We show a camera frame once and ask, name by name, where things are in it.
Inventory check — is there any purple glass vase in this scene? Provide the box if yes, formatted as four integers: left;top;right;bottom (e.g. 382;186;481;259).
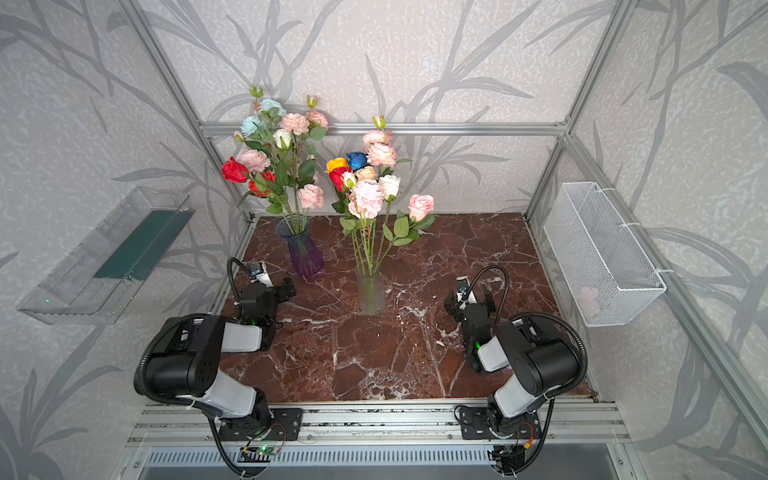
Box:
277;219;324;278

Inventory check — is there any clear frosted glass vase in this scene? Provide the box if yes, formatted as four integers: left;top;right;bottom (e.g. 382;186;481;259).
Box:
355;268;385;315

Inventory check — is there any small pink flower stem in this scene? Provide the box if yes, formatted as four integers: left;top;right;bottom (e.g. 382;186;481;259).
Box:
288;173;324;234

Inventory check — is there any red rose stem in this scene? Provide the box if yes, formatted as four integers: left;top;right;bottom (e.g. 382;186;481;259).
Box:
222;157;258;206
248;170;289;215
329;167;351;192

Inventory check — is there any pink rose stem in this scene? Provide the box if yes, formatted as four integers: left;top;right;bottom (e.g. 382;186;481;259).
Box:
374;195;435;271

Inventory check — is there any white rose stem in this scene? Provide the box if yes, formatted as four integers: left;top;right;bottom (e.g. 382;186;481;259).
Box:
376;174;401;270

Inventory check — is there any orange rose stem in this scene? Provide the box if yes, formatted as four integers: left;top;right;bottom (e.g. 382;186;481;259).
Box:
326;157;350;174

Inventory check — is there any peach rose stem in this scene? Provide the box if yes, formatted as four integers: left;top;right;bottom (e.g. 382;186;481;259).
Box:
355;165;378;181

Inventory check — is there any blue rose stem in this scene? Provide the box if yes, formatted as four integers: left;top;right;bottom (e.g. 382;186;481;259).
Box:
346;152;368;171

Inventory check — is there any light blue flower stem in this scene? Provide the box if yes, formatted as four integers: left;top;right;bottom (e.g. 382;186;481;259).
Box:
235;85;286;155

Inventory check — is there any pink carnation tall stem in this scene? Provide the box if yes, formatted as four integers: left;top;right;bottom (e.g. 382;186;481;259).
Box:
273;96;329;194

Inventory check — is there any striped pink peony stem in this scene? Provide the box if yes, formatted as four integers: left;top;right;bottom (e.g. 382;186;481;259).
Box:
363;115;397;174

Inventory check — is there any pale pink peony stem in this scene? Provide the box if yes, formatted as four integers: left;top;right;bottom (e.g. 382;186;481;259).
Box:
340;172;384;276

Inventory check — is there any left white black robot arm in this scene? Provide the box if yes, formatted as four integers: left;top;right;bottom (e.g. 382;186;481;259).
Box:
134;257;296;426

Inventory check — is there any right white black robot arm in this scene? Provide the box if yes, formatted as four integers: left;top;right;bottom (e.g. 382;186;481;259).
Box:
444;276;588;444

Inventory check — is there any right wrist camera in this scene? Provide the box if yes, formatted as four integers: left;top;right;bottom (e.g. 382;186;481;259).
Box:
456;276;477;310

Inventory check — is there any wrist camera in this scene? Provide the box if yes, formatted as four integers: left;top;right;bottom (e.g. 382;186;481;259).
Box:
247;261;273;287
456;276;477;310

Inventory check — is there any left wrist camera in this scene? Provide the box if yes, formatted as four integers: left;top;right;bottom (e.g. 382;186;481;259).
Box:
247;261;273;287

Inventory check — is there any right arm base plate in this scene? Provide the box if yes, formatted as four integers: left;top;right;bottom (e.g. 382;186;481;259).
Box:
453;405;542;443

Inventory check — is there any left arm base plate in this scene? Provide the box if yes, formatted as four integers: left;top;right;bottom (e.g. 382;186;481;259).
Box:
218;408;304;441

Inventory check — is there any white wire mesh basket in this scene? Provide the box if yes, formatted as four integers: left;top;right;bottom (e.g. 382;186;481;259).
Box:
544;182;666;327

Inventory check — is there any aluminium front rail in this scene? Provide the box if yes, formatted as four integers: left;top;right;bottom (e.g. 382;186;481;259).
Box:
126;396;631;447

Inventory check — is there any clear plastic wall bin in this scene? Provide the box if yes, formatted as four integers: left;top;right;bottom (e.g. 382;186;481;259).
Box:
18;187;195;325

